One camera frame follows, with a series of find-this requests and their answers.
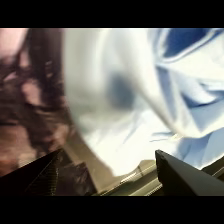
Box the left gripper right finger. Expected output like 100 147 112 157
154 149 224 197

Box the light blue shirt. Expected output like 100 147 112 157
62 28 224 178

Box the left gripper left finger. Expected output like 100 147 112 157
0 148 65 197

